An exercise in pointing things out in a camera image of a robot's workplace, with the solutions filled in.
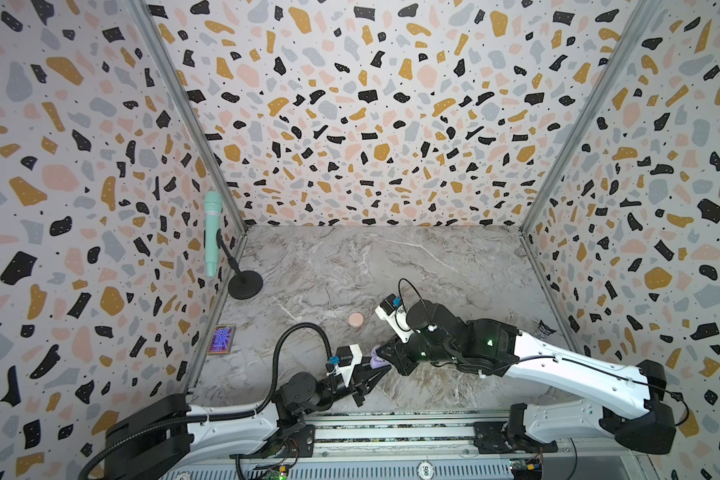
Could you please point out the pink earbud charging case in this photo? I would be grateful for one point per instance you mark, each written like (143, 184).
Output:
(356, 320)

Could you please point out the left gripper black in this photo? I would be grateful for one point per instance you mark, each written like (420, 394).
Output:
(361, 382)

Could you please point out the mint green microphone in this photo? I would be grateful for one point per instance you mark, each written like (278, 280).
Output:
(213, 208)

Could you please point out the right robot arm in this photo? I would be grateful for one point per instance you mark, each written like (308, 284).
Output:
(619, 402)

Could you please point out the small dark wrapper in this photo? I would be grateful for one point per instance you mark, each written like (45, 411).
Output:
(544, 331)

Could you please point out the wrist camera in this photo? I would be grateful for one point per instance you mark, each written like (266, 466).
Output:
(344, 361)
(392, 312)

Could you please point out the purple earbud charging case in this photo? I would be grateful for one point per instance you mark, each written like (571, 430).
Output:
(377, 362)

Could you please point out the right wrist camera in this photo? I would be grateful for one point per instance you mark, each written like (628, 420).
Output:
(392, 312)

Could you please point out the black microphone stand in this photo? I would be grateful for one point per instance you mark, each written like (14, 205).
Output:
(243, 285)

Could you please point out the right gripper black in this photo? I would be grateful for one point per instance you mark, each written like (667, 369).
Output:
(405, 354)

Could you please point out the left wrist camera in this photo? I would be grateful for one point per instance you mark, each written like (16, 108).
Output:
(344, 361)

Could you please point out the colourful card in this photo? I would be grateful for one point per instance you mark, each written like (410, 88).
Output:
(221, 340)

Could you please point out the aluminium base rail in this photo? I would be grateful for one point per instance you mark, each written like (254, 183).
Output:
(430, 445)

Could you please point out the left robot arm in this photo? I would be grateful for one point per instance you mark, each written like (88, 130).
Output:
(172, 433)

